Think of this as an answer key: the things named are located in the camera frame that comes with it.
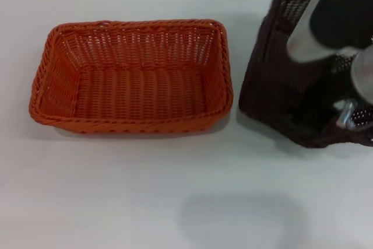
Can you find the orange woven plastic basket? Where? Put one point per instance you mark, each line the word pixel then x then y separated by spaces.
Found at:
pixel 131 85

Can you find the dark brown woven basket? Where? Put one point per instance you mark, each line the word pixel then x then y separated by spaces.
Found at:
pixel 271 85

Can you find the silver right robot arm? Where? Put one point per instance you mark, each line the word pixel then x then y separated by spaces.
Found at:
pixel 335 13

